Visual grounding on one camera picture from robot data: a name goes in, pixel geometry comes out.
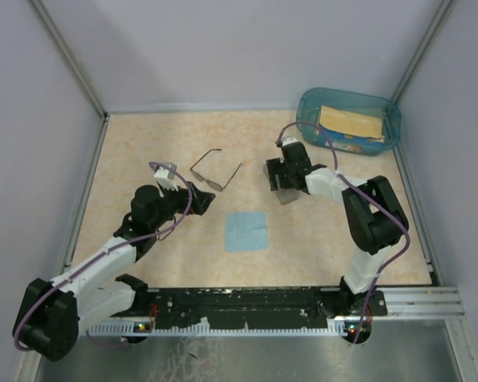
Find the left aluminium frame post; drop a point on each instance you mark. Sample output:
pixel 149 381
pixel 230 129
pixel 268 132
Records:
pixel 69 58

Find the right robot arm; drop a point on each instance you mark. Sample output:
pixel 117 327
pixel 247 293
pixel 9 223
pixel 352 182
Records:
pixel 375 218

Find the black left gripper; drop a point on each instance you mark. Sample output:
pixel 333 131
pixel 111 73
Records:
pixel 200 201

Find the aluminium frame post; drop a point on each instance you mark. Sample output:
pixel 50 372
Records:
pixel 69 58
pixel 438 20

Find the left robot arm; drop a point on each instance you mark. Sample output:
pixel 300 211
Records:
pixel 54 313

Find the black thin-frame glasses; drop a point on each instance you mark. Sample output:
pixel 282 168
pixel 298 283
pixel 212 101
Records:
pixel 212 184

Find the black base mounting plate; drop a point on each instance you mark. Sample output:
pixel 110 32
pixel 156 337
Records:
pixel 254 308

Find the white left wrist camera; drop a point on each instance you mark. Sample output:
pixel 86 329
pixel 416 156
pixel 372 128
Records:
pixel 164 176

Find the aluminium front rail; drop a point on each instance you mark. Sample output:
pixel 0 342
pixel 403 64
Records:
pixel 388 304

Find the right aluminium frame post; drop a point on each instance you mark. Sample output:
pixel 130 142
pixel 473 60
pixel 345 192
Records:
pixel 438 20

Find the grey glasses case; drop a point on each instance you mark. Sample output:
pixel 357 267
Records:
pixel 287 196

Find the teal plastic basin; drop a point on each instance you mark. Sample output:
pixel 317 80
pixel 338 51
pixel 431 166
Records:
pixel 309 111

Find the blue cleaning cloth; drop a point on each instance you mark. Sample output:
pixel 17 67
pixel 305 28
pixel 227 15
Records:
pixel 246 231

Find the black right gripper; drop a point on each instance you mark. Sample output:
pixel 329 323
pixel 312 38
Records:
pixel 275 168

